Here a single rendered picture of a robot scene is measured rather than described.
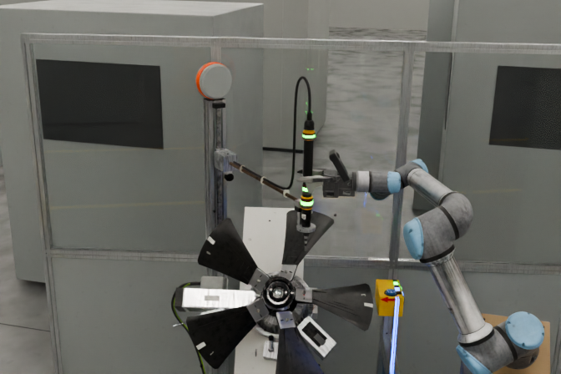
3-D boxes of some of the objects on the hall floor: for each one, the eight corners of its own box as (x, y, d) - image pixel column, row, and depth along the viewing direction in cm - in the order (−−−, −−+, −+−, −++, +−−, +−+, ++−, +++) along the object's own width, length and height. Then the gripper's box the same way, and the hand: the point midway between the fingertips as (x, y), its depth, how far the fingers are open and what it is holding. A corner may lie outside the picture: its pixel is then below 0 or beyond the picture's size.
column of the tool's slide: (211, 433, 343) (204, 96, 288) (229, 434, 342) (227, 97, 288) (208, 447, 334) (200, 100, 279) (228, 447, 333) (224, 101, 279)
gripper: (356, 202, 225) (295, 200, 225) (353, 188, 239) (296, 186, 240) (357, 179, 222) (295, 177, 223) (355, 165, 236) (296, 164, 237)
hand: (299, 174), depth 230 cm, fingers open, 8 cm apart
